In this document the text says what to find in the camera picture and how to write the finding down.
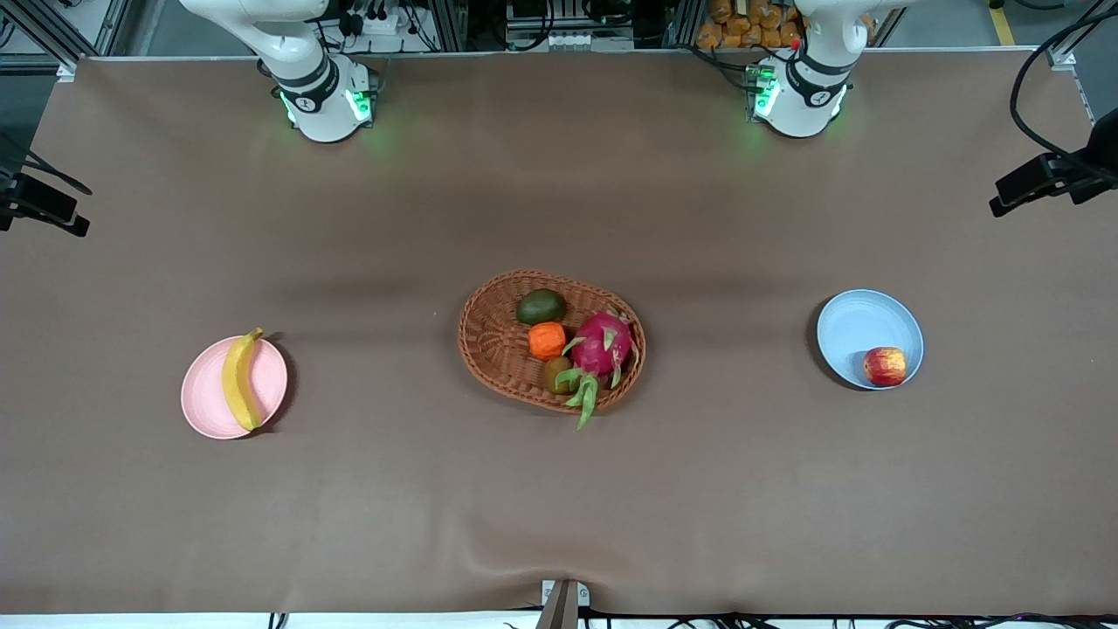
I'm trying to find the red apple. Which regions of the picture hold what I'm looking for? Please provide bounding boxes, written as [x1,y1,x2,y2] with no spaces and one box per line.
[863,346,908,387]

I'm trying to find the yellow banana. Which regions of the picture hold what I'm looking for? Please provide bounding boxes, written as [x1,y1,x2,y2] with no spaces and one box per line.
[221,328,265,432]

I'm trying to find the blue plate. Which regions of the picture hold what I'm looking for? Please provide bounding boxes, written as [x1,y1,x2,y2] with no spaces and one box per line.
[816,288,925,391]

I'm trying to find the pink plate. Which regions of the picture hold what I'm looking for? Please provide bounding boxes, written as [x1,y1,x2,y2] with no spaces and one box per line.
[180,335,289,440]

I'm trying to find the pile of orange objects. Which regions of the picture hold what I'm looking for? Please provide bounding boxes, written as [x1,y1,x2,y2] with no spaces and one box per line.
[696,0,879,51]

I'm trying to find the white power strip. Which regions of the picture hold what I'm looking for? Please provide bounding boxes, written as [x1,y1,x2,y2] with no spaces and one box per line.
[345,7,404,36]

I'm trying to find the pink dragon fruit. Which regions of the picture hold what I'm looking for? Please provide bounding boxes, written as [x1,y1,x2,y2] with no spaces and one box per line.
[555,308,636,431]

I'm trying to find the brown wicker basket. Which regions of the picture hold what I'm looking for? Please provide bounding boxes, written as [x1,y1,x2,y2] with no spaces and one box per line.
[457,268,647,414]

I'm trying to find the green avocado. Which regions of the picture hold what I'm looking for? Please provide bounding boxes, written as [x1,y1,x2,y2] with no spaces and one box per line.
[515,288,567,327]

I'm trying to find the orange tangerine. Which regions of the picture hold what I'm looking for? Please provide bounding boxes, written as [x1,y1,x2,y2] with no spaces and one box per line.
[528,321,569,362]

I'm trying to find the brown table cloth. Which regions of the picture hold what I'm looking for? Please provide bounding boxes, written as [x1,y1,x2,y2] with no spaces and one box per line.
[0,48,1118,617]

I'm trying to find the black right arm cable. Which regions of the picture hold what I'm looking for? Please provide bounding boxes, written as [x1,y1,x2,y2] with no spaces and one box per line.
[0,131,93,195]

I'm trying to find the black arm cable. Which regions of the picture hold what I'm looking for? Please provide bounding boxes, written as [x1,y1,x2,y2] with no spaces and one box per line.
[1010,9,1118,169]
[0,131,93,195]

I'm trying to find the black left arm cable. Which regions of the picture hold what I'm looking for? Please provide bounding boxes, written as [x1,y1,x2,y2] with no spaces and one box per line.
[1010,9,1118,169]

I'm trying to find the aluminium frame profile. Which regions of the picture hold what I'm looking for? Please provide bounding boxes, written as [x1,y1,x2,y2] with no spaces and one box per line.
[0,0,132,75]
[1044,0,1118,71]
[432,0,468,52]
[666,0,704,49]

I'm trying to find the metal bracket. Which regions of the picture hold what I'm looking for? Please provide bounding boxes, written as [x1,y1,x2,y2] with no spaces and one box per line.
[540,578,591,629]

